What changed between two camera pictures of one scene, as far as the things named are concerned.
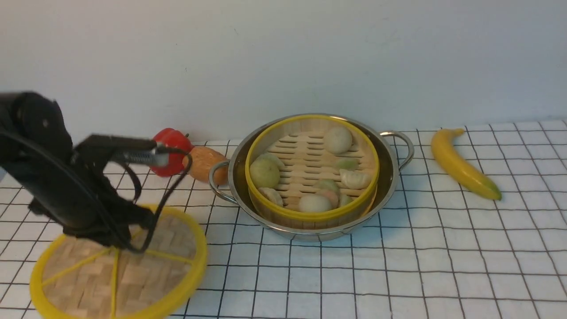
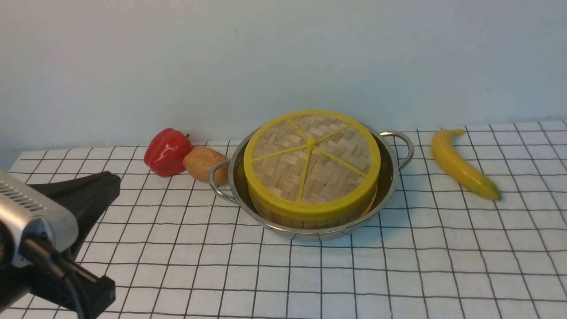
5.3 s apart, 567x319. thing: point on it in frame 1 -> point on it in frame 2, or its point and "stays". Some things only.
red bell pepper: x=173 y=138 stays
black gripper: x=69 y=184 -> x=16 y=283
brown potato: x=203 y=160 stays
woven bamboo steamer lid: x=75 y=278 -> x=312 y=165
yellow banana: x=444 y=152 stays
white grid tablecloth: x=441 y=252 stays
